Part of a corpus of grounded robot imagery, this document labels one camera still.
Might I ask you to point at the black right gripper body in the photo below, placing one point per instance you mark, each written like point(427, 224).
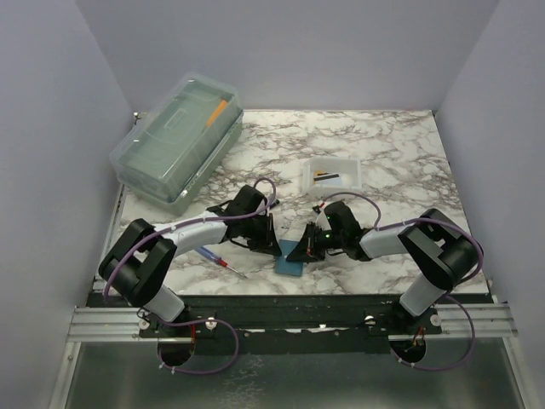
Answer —
point(328, 240)

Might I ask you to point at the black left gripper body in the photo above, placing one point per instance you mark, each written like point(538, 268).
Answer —
point(255, 232)

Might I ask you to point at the white plastic card tray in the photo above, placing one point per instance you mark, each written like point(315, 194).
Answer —
point(349, 168)

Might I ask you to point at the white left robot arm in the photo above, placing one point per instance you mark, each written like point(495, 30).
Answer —
point(137, 264)

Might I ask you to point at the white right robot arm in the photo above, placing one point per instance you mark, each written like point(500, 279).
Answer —
point(444, 253)

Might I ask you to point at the white striped credit card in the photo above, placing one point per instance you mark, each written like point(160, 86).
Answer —
point(333, 179)

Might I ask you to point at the blue red screwdriver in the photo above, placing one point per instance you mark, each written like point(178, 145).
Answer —
point(212, 257)

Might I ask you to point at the clear plastic storage box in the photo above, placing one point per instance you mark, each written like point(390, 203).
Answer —
point(170, 149)

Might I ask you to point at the orange pen in box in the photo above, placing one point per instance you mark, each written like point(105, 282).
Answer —
point(221, 106)

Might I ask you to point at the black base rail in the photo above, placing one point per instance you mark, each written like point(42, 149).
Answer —
point(226, 343)

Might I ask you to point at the aluminium frame rail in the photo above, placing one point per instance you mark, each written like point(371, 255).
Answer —
point(275, 317)

